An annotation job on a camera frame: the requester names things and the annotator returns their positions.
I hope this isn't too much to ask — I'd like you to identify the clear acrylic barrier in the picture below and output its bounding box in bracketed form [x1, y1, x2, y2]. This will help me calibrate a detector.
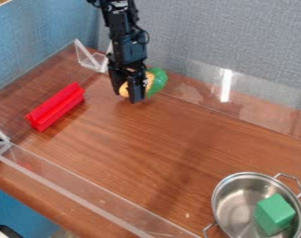
[0, 143, 200, 238]
[89, 36, 301, 143]

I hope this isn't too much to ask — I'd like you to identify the clear acrylic front barrier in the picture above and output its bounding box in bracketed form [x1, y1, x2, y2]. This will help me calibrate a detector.
[0, 143, 200, 238]

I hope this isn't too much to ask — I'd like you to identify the clear acrylic back barrier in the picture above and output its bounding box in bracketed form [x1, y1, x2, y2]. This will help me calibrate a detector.
[89, 36, 301, 143]

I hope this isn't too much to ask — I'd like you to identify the silver metal pot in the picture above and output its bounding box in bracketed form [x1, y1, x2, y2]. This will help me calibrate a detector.
[203, 172, 301, 238]

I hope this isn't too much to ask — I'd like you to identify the yellow green toy corn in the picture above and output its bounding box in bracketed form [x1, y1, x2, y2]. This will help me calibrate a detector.
[117, 67, 168, 99]

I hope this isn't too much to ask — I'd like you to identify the green wooden cube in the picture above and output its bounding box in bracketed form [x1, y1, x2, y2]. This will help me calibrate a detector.
[253, 193, 295, 236]

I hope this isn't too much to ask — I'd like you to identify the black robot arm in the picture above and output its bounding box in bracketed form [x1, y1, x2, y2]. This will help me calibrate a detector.
[85, 0, 149, 103]

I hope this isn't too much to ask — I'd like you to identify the clear acrylic corner bracket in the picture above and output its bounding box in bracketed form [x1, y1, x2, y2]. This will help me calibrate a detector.
[73, 39, 108, 73]

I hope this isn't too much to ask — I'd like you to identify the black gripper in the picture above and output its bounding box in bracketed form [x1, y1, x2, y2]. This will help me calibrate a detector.
[107, 50, 148, 103]

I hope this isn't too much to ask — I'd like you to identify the red plastic block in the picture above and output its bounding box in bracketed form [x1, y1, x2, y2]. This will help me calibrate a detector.
[25, 82, 84, 132]

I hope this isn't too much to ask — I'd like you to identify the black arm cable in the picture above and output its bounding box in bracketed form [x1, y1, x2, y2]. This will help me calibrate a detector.
[133, 24, 151, 46]

